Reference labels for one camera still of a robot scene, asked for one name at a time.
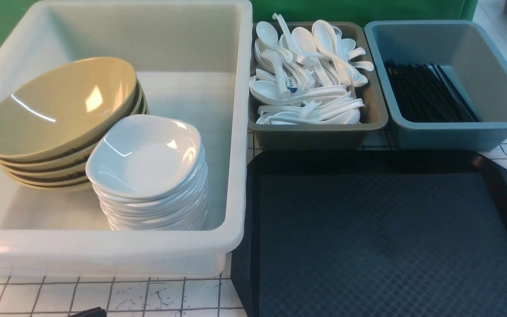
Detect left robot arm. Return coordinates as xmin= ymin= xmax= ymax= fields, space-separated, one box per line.
xmin=69 ymin=307 xmax=107 ymax=317

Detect pile of white spoons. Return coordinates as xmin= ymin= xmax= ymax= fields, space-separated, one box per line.
xmin=250 ymin=13 xmax=374 ymax=125

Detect stacked white square dishes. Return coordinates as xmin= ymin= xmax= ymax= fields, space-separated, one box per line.
xmin=86 ymin=114 xmax=209 ymax=231

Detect large white plastic tub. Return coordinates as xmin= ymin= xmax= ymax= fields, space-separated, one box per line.
xmin=0 ymin=0 xmax=252 ymax=279

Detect grey spoon tray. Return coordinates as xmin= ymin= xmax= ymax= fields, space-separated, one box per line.
xmin=248 ymin=22 xmax=388 ymax=151

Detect pile of black chopsticks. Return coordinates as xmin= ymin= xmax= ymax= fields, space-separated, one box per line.
xmin=384 ymin=60 xmax=481 ymax=123

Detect blue-grey chopstick tray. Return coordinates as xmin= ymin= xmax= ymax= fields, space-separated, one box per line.
xmin=364 ymin=20 xmax=507 ymax=152

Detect black serving tray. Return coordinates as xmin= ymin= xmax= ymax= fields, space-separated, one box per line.
xmin=231 ymin=150 xmax=507 ymax=317

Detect stacked yellow-green bowls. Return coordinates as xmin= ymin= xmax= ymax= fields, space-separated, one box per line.
xmin=0 ymin=57 xmax=150 ymax=192

